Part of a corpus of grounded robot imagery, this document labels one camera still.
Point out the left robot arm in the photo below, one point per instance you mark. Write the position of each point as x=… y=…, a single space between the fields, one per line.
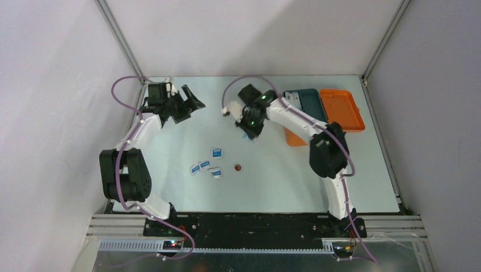
x=125 y=175

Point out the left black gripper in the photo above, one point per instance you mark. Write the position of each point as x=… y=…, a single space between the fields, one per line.
x=185 y=111

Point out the blue wipe packet lower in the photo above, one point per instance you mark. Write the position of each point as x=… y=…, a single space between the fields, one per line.
x=216 y=172

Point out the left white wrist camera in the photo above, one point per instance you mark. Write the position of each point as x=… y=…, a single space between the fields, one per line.
x=171 y=89

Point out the orange medicine kit box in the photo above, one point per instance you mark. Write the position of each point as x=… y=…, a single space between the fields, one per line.
x=340 y=107

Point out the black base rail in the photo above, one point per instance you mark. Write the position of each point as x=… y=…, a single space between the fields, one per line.
x=208 y=230

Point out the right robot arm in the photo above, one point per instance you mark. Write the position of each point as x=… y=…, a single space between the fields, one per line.
x=328 y=152

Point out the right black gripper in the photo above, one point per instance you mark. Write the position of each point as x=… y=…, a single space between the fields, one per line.
x=252 y=132

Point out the blue white sachet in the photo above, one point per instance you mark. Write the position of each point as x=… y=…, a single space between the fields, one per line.
x=293 y=99

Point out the blue alcohol wipe packet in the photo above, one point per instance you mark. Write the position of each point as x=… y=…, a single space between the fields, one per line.
x=216 y=153

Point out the blue wipe packet middle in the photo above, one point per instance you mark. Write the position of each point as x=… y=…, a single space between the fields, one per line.
x=205 y=164

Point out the blue wipe packet left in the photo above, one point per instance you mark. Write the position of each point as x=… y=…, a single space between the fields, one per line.
x=194 y=169

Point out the teal divided tray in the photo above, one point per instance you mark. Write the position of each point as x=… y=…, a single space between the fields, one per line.
x=311 y=103

